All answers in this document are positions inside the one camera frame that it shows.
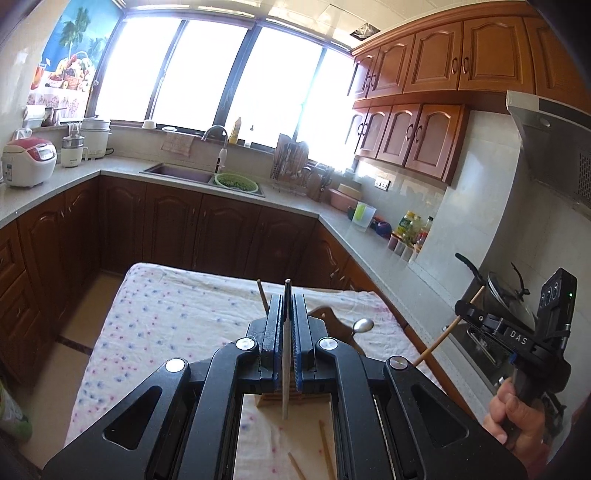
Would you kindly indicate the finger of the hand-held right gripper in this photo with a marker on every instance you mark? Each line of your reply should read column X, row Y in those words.
column 480, row 344
column 467, row 310

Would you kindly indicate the person's right hand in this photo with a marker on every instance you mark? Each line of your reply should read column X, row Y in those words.
column 501, row 415

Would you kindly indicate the white pink rice cooker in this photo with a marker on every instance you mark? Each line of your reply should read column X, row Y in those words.
column 30, row 161

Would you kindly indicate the wooden utensil holder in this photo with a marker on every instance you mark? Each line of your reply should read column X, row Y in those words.
column 270, row 400

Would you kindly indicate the pink basin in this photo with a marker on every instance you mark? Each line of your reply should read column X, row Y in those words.
column 341, row 201

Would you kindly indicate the white bowl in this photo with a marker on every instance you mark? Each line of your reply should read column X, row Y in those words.
column 149, row 124

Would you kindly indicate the metal spoon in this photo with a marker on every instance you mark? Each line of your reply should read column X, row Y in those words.
column 364, row 325

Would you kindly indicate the large white electric steamer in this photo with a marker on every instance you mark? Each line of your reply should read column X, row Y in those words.
column 96, row 136

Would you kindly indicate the short wooden wall cabinets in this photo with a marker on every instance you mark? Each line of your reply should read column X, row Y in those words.
column 411, row 134

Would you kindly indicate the wall power outlet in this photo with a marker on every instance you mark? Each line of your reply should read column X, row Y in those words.
column 383, row 183

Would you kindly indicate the yellow dish soap bottle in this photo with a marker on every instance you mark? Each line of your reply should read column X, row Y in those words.
column 235, row 131

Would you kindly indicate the wooden knife block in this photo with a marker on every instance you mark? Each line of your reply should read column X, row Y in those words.
column 318, row 184

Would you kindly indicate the wooden base cabinets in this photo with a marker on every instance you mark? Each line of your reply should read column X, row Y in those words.
column 221, row 230

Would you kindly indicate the clear measuring cup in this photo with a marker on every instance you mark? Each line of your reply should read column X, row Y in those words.
column 363, row 217

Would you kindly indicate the floral white tablecloth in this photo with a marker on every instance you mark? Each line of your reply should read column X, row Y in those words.
column 161, row 323

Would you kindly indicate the white juicer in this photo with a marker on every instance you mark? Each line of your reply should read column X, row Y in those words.
column 73, row 147

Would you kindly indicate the green white plastic bag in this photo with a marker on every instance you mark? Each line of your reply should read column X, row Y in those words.
column 11, row 410

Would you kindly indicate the red cap sauce bottle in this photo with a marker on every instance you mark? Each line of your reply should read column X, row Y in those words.
column 425, row 233

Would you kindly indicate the tropical fruit printed blind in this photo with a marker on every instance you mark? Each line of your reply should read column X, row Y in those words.
column 74, row 46

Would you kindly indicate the kitchen window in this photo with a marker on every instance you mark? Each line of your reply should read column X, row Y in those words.
column 203, row 69

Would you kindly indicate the chrome faucet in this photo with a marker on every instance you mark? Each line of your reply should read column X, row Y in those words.
column 221, row 147

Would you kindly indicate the green colander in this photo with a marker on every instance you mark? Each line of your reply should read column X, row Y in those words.
column 236, row 182

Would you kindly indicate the ceiling vent opening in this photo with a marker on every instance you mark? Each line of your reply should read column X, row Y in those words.
column 366, row 30

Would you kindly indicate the purple container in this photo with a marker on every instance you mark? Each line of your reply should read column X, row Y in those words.
column 384, row 229

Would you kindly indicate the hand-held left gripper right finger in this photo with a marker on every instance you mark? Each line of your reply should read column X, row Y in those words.
column 298, row 330

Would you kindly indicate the kitchen sink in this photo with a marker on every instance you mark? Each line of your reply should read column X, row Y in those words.
column 178, row 173

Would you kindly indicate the wooden chopstick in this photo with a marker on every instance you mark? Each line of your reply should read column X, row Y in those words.
column 434, row 344
column 262, row 293
column 295, row 464

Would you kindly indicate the wooden cutting board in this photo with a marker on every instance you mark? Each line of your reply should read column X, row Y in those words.
column 293, row 145

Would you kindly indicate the yellow cooking oil bottle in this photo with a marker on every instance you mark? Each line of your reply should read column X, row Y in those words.
column 406, row 226

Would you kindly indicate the pale dish towel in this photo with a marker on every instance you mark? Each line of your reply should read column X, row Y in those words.
column 178, row 144

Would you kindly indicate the black wok with glass lid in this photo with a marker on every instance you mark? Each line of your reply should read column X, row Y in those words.
column 508, row 295

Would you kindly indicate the steel range hood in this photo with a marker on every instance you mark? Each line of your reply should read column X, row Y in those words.
column 549, row 143

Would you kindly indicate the spice jar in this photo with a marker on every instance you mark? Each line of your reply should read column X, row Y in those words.
column 394, row 242
column 409, row 252
column 401, row 248

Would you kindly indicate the gas stove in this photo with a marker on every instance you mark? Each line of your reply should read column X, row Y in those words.
column 485, row 376

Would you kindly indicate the tall wooden wall cabinets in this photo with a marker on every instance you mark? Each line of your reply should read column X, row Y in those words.
column 438, row 55

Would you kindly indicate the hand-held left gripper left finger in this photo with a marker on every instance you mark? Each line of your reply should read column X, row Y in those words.
column 276, row 330

